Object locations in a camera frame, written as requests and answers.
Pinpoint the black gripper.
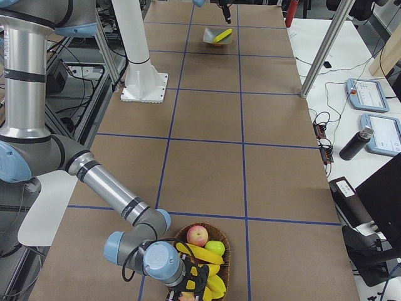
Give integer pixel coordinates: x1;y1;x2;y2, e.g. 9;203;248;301
169;255;209;300
217;0;230;13

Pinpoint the yellow banana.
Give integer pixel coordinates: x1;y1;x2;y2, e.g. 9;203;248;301
175;242;224;265
198;263;221;277
212;29;232;44

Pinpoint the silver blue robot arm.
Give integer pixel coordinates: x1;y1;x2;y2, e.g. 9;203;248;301
192;0;231;11
1;1;209;300

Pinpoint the grey square plate orange rim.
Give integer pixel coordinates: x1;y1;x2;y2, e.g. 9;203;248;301
203;28;232;46

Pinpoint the woven brown fruit basket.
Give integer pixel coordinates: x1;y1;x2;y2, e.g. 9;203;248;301
170;223;231;300

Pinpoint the red apple near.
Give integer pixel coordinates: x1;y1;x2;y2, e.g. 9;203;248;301
178;292;195;301

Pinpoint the red apple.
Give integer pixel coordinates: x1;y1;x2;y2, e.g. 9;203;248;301
178;292;195;301
186;225;209;247

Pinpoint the yellow starfruit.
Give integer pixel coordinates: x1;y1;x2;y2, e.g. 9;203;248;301
207;275;226;299

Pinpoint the green apple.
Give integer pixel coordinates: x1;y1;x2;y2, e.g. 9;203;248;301
204;240;226;256

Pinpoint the red apple far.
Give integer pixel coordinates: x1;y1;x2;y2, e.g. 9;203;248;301
186;225;209;247

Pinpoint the red cylinder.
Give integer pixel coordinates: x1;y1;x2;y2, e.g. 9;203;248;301
285;0;299;28

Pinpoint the white chair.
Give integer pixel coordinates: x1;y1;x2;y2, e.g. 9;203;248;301
18;171;78;246

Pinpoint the teach pendant upper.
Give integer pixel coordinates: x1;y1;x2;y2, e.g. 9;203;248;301
346;78;390;113

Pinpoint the teach pendant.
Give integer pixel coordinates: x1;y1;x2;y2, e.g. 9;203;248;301
346;78;390;113
360;113;400;157

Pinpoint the black device with label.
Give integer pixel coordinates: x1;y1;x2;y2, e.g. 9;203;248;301
329;177;377;228

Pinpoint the black water bottle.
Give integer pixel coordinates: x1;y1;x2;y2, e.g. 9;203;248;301
339;126;374;161

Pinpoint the black monitor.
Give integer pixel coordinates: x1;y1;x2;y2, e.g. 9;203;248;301
356;154;400;246

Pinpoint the teach pendant lower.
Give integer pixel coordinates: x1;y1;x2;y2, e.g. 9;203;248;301
360;113;400;157

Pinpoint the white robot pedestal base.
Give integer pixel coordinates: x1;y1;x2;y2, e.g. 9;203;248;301
118;1;169;103

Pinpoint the aluminium frame post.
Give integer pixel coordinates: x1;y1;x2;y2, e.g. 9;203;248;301
300;0;355;98

